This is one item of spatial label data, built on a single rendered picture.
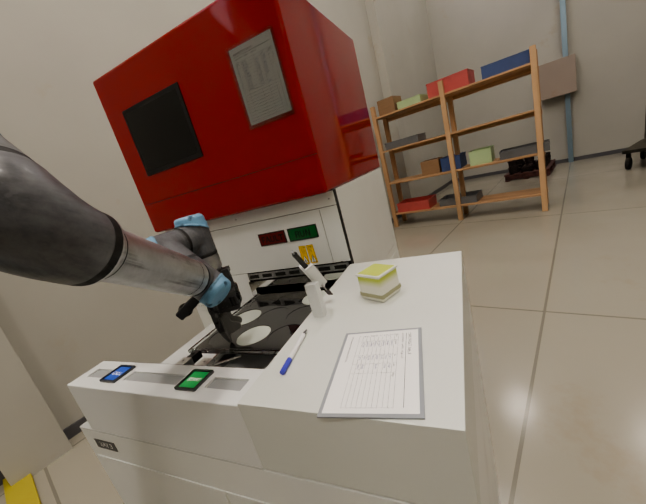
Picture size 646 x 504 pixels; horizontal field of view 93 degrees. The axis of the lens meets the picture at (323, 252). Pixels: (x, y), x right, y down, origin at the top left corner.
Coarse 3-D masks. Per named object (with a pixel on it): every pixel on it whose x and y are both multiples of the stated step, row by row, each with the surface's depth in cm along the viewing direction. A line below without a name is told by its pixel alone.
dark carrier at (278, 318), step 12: (252, 300) 115; (264, 300) 112; (276, 300) 109; (288, 300) 106; (300, 300) 103; (240, 312) 107; (264, 312) 102; (276, 312) 99; (288, 312) 96; (300, 312) 94; (252, 324) 95; (264, 324) 93; (276, 324) 91; (288, 324) 89; (300, 324) 87; (216, 336) 94; (276, 336) 84; (288, 336) 82; (216, 348) 86; (228, 348) 85; (240, 348) 83; (252, 348) 81; (264, 348) 79; (276, 348) 78
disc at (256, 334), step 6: (252, 330) 91; (258, 330) 90; (264, 330) 89; (270, 330) 88; (240, 336) 89; (246, 336) 88; (252, 336) 87; (258, 336) 86; (264, 336) 85; (240, 342) 86; (246, 342) 85; (252, 342) 84
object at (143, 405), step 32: (96, 384) 72; (128, 384) 68; (160, 384) 64; (224, 384) 59; (96, 416) 75; (128, 416) 69; (160, 416) 63; (192, 416) 58; (224, 416) 54; (192, 448) 62; (224, 448) 58
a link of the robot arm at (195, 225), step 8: (192, 216) 76; (200, 216) 77; (176, 224) 76; (184, 224) 75; (192, 224) 75; (200, 224) 77; (192, 232) 75; (200, 232) 77; (208, 232) 79; (192, 240) 74; (200, 240) 76; (208, 240) 78; (200, 248) 77; (208, 248) 78; (200, 256) 77; (208, 256) 78
